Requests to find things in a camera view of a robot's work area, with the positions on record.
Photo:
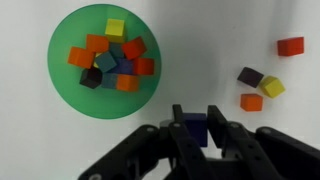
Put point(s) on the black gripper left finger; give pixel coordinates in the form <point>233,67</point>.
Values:
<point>181,146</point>

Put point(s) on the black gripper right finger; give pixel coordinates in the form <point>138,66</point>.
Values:
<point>233,143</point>

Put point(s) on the dark blue cube block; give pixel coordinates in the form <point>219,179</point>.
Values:
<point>196,130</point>
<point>124,66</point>

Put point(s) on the orange cube block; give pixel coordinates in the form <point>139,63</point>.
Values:
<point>81,57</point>
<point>127,83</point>
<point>97,43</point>
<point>251,102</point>

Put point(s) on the yellow cube block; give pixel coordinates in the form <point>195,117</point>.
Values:
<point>115,28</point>
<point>272,86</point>

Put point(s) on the red cube block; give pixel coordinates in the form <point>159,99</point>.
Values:
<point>134,48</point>
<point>144,66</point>
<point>290,46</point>

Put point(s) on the teal cube block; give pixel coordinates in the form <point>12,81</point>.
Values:
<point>116,50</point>
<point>106,61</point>
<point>109,80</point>

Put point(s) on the green plastic bowl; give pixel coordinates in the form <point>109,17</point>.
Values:
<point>66,86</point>

